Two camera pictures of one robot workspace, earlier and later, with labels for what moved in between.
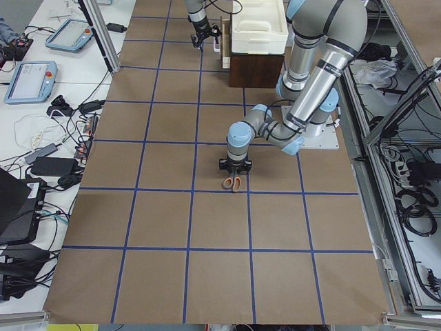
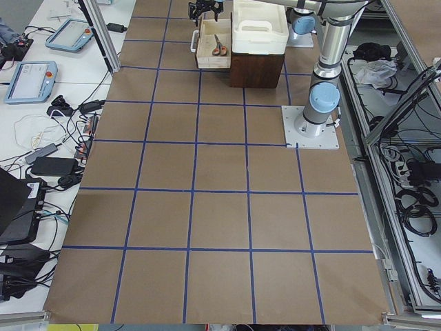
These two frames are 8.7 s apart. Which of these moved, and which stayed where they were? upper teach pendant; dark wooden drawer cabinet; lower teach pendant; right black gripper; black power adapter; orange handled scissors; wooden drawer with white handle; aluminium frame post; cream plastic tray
Moved: orange handled scissors; wooden drawer with white handle; right black gripper
Stayed: dark wooden drawer cabinet; black power adapter; aluminium frame post; lower teach pendant; cream plastic tray; upper teach pendant
